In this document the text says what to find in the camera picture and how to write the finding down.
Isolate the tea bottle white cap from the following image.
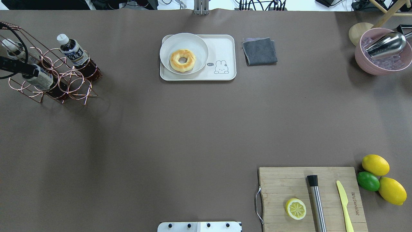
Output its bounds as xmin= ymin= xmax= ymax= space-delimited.
xmin=57 ymin=34 xmax=101 ymax=81

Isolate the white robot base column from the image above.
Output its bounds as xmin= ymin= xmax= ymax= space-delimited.
xmin=157 ymin=221 xmax=242 ymax=232

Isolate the tea bottle front of rack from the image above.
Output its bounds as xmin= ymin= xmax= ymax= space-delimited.
xmin=22 ymin=64 xmax=68 ymax=101

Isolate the tea bottle of rack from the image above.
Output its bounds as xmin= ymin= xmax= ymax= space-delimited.
xmin=22 ymin=64 xmax=68 ymax=101
xmin=2 ymin=39 xmax=39 ymax=65

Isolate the tea bottle back of rack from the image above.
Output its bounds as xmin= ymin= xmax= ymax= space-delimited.
xmin=2 ymin=39 xmax=39 ymax=65

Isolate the beige serving tray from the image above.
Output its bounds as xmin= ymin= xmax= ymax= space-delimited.
xmin=159 ymin=33 xmax=237 ymax=81

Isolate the glazed donut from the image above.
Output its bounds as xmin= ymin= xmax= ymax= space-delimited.
xmin=170 ymin=49 xmax=197 ymax=73

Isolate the white round plate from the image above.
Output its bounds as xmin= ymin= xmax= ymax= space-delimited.
xmin=159 ymin=33 xmax=209 ymax=75

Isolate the folded grey cloth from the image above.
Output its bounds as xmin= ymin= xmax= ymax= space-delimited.
xmin=242 ymin=38 xmax=278 ymax=66

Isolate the wooden cutting board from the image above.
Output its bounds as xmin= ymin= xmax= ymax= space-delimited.
xmin=258 ymin=167 xmax=368 ymax=232

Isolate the half lemon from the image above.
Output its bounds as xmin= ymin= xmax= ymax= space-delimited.
xmin=285 ymin=198 xmax=307 ymax=220

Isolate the wooden mug tree stand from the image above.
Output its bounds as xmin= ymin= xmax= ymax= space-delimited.
xmin=349 ymin=0 xmax=412 ymax=46

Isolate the green lime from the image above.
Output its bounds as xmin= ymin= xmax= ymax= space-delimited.
xmin=357 ymin=171 xmax=380 ymax=191

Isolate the yellow plastic knife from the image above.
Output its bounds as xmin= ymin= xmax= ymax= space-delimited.
xmin=336 ymin=180 xmax=354 ymax=232

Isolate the yellow lemon near board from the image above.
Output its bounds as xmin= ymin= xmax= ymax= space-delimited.
xmin=361 ymin=154 xmax=390 ymax=176

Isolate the steel ice scoop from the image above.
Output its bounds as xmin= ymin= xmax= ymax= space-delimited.
xmin=365 ymin=31 xmax=407 ymax=59

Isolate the pink bowl with ice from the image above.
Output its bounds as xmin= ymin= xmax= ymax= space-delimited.
xmin=355 ymin=28 xmax=412 ymax=75

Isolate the yellow lemon far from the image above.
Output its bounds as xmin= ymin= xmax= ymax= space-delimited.
xmin=378 ymin=177 xmax=407 ymax=206

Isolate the copper wire bottle rack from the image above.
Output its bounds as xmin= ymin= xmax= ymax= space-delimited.
xmin=1 ymin=22 xmax=102 ymax=105

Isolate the aluminium frame post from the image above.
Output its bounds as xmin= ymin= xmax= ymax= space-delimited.
xmin=194 ymin=0 xmax=210 ymax=15

